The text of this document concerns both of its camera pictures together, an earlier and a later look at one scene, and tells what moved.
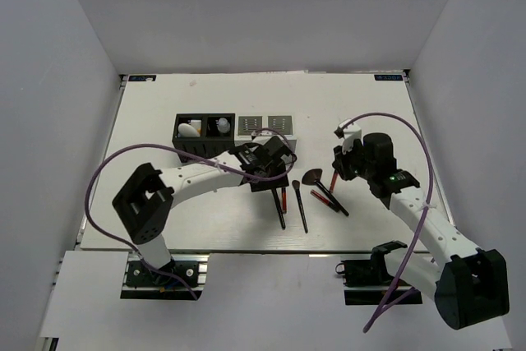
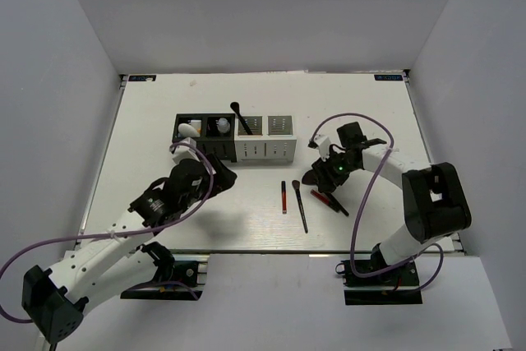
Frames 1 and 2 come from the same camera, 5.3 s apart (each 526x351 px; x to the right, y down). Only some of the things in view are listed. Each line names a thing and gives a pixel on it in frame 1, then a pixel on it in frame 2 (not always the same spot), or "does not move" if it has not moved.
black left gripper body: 269,184 -> 209,184
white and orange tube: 186,130 does not move
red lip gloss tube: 283,200 does not move
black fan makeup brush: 311,177 does not move
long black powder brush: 279,207 -> 235,107
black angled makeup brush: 295,183 does not move
